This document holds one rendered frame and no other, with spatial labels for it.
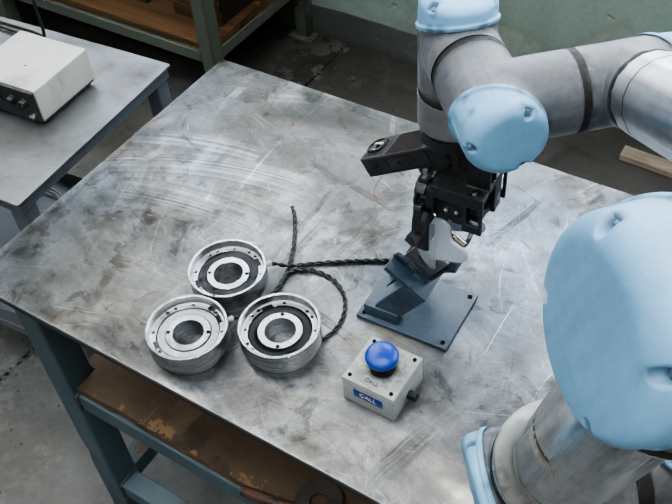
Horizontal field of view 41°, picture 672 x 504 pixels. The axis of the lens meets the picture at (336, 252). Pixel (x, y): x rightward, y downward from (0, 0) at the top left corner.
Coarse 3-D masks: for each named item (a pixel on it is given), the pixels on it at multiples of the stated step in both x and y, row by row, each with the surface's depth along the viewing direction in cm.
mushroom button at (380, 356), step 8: (376, 344) 105; (384, 344) 105; (392, 344) 105; (368, 352) 104; (376, 352) 104; (384, 352) 104; (392, 352) 104; (368, 360) 103; (376, 360) 103; (384, 360) 103; (392, 360) 103; (376, 368) 103; (384, 368) 103; (392, 368) 103
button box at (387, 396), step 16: (400, 352) 107; (352, 368) 106; (368, 368) 106; (400, 368) 106; (416, 368) 106; (352, 384) 105; (368, 384) 104; (384, 384) 104; (400, 384) 104; (416, 384) 108; (352, 400) 108; (368, 400) 105; (384, 400) 104; (400, 400) 105; (416, 400) 106; (384, 416) 106
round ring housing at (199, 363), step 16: (176, 304) 117; (192, 304) 117; (208, 304) 116; (160, 320) 115; (176, 320) 115; (192, 320) 115; (224, 320) 115; (176, 336) 115; (208, 336) 113; (224, 336) 112; (160, 352) 112; (208, 352) 110; (224, 352) 113; (176, 368) 111; (192, 368) 111; (208, 368) 113
